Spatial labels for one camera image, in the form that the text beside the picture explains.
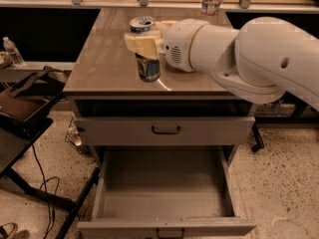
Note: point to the grey top drawer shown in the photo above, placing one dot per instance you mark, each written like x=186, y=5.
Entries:
x=164, y=131

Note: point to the black caster wheel leg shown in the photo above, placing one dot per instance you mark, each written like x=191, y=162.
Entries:
x=259, y=142

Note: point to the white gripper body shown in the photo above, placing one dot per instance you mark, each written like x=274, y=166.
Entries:
x=176, y=44

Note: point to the crumpled plastic bottle on floor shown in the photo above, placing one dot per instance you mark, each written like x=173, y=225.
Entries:
x=73, y=138

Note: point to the blue silver redbull can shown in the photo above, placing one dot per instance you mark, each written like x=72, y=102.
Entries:
x=149, y=68

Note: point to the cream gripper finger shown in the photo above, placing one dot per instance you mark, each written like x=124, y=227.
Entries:
x=163, y=25
x=146, y=44

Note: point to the small water bottle at left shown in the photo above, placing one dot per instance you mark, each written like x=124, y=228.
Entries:
x=13, y=52

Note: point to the clear plastic water bottle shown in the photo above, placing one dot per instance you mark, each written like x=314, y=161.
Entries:
x=211, y=0

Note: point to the grey drawer cabinet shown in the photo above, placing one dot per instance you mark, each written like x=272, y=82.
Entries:
x=105, y=83

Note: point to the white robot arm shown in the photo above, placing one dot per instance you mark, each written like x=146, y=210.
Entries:
x=259, y=63

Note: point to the grey open middle drawer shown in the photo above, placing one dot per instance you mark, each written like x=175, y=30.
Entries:
x=165, y=195

